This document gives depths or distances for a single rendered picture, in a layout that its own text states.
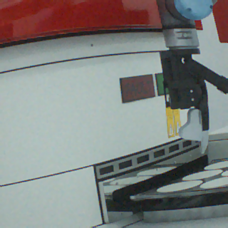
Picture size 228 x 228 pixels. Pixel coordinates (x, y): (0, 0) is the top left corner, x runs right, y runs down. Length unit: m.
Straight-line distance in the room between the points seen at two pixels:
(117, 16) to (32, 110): 0.28
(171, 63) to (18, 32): 0.38
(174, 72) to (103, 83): 0.14
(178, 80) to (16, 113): 0.35
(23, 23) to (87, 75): 0.27
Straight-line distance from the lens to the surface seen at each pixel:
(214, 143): 1.82
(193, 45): 1.47
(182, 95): 1.47
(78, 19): 1.37
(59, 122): 1.38
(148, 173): 1.59
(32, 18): 1.26
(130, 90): 1.56
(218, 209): 1.45
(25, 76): 1.32
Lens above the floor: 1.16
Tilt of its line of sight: 4 degrees down
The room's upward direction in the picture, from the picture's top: 7 degrees counter-clockwise
